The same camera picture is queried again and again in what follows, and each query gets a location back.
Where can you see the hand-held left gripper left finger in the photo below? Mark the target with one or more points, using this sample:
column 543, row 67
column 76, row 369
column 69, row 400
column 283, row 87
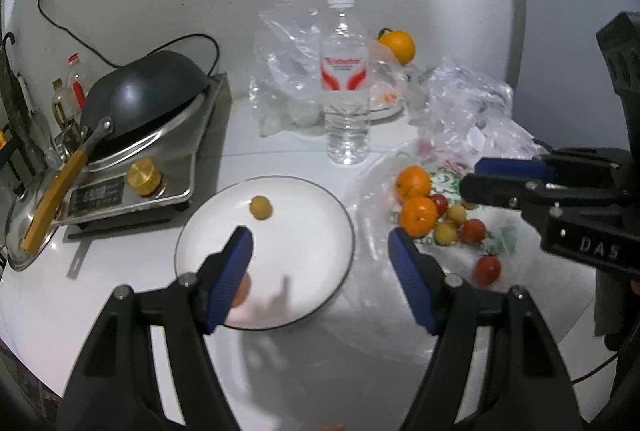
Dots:
column 235, row 271

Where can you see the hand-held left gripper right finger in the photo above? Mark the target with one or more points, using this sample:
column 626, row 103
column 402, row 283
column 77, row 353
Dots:
column 410, row 271

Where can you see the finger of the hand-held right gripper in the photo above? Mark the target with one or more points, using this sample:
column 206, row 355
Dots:
column 492, row 191
column 510, row 168

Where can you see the tangerine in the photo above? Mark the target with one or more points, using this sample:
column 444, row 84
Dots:
column 419, row 214
column 412, row 182
column 243, row 291

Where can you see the red cherry tomato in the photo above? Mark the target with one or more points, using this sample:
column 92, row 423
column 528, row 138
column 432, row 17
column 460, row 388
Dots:
column 440, row 204
column 488, row 270
column 473, row 231

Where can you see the clear plastic bag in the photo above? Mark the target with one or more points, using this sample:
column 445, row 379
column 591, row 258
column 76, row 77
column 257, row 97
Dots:
column 285, row 76
column 465, row 101
column 380, row 211

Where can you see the white round plate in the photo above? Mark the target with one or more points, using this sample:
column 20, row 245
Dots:
column 300, row 251

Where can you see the crumpled clear plastic bag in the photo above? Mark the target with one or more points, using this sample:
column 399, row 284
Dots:
column 465, row 101

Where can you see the steel induction cooker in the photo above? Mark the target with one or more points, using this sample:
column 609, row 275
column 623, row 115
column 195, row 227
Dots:
column 170, row 161

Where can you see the gold round knob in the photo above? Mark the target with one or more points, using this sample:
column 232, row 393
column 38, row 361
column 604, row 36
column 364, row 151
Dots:
column 145, row 176

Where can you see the white dish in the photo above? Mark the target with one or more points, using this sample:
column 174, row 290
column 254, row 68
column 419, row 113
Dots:
column 385, row 111

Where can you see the clear water bottle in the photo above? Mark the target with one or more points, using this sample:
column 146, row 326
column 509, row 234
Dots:
column 345, row 131

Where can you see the orange with green leaf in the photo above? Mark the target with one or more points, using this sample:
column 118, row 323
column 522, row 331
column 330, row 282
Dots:
column 398, row 46

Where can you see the glass pot lid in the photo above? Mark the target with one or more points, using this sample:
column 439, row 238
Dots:
column 17, row 231

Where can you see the dark oil bottle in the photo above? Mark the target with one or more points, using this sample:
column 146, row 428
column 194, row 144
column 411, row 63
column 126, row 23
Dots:
column 61, row 106

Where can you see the red cap bottle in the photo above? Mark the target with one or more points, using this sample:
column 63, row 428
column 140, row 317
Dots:
column 76, row 78

